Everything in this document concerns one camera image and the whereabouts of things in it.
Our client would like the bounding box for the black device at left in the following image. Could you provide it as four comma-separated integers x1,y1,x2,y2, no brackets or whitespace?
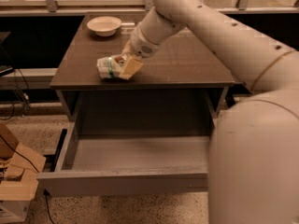
0,32,14,77

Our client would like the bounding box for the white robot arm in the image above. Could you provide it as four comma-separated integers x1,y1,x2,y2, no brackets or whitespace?
125,0,299,224

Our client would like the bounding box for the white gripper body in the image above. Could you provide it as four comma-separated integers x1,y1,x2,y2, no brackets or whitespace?
130,24,161,58

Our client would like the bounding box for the black cable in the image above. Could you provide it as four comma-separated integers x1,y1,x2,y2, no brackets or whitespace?
0,133,55,224

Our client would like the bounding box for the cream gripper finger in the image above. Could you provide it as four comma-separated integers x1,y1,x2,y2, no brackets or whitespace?
119,56,143,80
121,41,132,55

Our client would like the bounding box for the open grey top drawer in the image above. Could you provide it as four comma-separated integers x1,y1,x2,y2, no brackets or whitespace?
38,110,211,197

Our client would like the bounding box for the brown cardboard box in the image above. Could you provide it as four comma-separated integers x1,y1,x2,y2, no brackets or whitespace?
0,123,47,224

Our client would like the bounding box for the crushed 7up can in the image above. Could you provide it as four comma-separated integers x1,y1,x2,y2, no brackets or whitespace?
96,54,126,79

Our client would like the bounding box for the white bowl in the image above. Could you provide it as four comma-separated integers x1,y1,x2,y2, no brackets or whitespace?
87,16,121,37

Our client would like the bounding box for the grey cabinet with counter top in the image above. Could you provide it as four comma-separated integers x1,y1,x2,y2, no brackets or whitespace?
50,13,234,136

